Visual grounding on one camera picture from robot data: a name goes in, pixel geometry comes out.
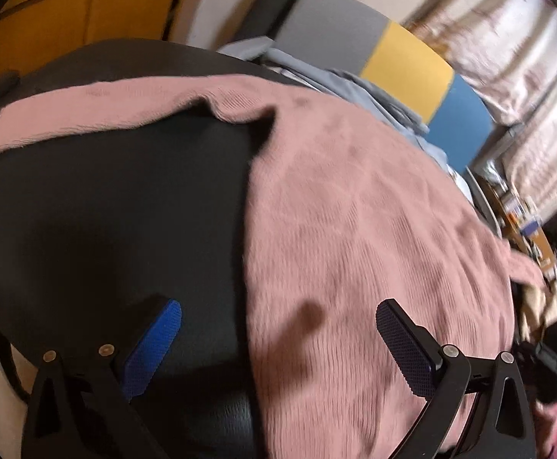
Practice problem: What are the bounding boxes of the grey yellow blue sofa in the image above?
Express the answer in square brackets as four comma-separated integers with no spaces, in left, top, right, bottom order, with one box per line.
[240,0,494,173]

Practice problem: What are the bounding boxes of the beige cloth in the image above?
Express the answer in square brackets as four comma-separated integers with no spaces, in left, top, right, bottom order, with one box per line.
[518,280,557,340]

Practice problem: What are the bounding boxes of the patterned pale pink curtain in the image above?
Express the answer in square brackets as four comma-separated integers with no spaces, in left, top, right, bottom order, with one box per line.
[403,0,557,211]

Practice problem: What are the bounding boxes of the pink knitted sweater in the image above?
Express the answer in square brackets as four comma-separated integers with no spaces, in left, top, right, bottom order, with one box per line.
[0,74,547,459]

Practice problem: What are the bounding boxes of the cluttered wooden desk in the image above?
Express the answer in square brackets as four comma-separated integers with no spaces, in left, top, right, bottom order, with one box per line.
[470,163,557,278]

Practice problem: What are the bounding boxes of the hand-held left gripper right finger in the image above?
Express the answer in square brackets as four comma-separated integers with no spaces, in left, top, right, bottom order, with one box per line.
[375,299,537,459]

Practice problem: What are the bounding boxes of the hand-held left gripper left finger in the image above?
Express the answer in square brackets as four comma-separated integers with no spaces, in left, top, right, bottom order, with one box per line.
[20,294,184,459]

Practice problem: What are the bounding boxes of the light blue cloth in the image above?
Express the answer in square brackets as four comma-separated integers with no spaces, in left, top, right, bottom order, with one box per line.
[216,37,466,187]

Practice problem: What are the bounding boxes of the yellow wooden cabinet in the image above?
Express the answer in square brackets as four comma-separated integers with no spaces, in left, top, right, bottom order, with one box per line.
[0,0,207,96]

